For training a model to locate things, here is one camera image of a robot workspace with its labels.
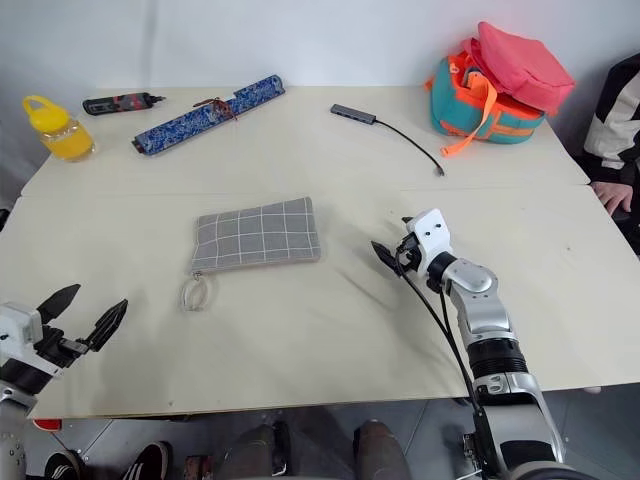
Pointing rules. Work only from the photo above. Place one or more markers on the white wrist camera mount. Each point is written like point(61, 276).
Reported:
point(17, 325)
point(432, 235)

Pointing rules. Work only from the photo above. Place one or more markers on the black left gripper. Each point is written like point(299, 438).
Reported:
point(60, 346)

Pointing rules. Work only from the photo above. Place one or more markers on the small red object under table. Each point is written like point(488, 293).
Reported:
point(47, 424)

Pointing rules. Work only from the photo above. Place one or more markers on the black red electric screwdriver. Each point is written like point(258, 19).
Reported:
point(120, 102)

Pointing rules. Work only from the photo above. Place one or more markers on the yellow lidded orange liquid bottle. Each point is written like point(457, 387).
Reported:
point(62, 135)

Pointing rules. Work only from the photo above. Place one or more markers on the person bare hand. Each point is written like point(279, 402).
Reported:
point(615, 195)

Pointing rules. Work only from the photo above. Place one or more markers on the small brown object on floor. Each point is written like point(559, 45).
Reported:
point(200, 467)

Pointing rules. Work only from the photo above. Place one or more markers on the grey checkered fabric pouch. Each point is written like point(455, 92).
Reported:
point(257, 235)

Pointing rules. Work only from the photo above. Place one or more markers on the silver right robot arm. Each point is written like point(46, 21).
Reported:
point(487, 310)

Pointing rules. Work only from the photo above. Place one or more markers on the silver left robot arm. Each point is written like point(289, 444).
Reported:
point(10, 425)

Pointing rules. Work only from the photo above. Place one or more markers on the long blue patterned fabric pouch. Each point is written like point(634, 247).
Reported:
point(200, 120)

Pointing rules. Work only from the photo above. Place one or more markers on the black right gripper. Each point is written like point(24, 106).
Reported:
point(411, 255)

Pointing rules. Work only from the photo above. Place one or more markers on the person in black white jacket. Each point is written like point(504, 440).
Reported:
point(617, 115)

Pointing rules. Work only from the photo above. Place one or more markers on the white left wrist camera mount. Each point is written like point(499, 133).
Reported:
point(17, 325)

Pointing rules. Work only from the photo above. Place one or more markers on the teal orange bag pink lid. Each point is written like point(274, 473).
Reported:
point(500, 95)

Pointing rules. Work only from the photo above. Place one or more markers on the black white sneaker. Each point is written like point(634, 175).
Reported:
point(62, 466)
point(147, 461)

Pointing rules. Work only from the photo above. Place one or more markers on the grey metal stand bracket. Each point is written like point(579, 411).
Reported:
point(470, 450)

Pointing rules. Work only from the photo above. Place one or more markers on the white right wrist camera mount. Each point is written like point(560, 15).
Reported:
point(432, 235)

